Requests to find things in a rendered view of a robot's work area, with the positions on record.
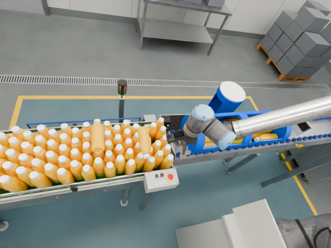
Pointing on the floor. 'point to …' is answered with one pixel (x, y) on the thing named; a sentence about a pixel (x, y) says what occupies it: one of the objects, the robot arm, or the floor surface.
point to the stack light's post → (121, 107)
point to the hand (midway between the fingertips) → (177, 147)
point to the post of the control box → (147, 200)
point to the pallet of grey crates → (299, 42)
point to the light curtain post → (298, 170)
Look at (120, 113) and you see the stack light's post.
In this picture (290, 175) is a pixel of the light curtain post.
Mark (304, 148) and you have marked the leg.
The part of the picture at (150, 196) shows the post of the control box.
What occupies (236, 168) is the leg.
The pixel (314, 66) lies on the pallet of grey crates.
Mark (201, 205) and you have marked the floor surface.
